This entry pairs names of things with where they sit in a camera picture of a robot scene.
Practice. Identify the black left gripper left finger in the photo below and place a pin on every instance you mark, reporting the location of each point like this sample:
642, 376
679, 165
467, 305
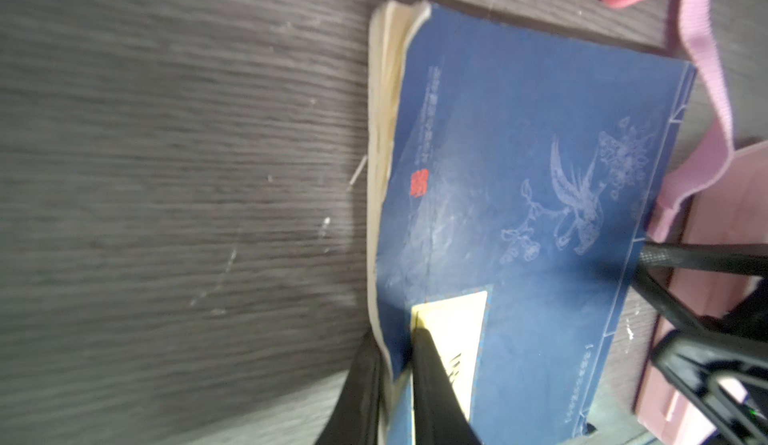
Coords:
355, 417

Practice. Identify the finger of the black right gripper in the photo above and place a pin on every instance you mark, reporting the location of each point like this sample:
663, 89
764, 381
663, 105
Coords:
735, 259
723, 376

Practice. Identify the pink pencil case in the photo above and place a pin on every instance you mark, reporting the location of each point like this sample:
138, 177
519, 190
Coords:
732, 211

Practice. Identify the navy blue notebook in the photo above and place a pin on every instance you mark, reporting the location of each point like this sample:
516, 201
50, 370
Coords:
511, 177

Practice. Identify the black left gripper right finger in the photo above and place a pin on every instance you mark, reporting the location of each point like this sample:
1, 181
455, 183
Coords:
438, 418

